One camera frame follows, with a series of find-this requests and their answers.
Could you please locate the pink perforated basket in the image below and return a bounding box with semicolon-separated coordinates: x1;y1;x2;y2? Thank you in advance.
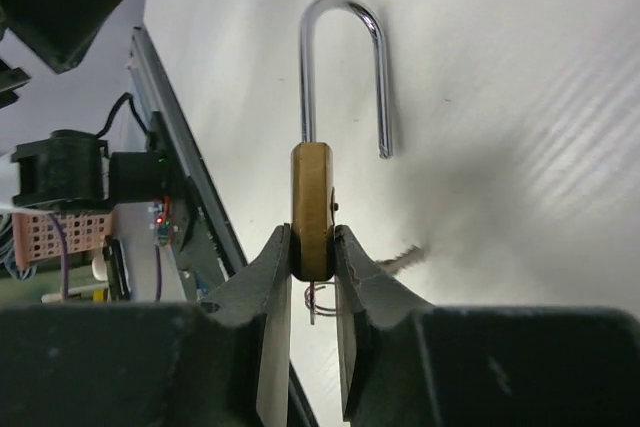
12;211;114;268

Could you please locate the black base frame bar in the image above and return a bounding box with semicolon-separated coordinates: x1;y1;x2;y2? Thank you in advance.
131;27;317;426

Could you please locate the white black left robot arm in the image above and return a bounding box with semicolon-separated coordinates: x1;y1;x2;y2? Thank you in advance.
1;0;165;213

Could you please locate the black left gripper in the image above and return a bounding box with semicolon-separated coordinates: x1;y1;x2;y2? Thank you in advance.
0;0;123;109

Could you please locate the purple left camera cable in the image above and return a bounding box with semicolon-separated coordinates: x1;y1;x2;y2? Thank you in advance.
47;211;164;303

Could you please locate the brass padlock silver shackle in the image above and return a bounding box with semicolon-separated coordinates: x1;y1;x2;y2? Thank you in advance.
291;0;393;283

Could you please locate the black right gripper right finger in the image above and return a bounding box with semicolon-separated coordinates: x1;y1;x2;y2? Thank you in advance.
335;226;639;426

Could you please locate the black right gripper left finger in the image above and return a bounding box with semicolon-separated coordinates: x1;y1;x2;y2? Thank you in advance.
1;225;291;426

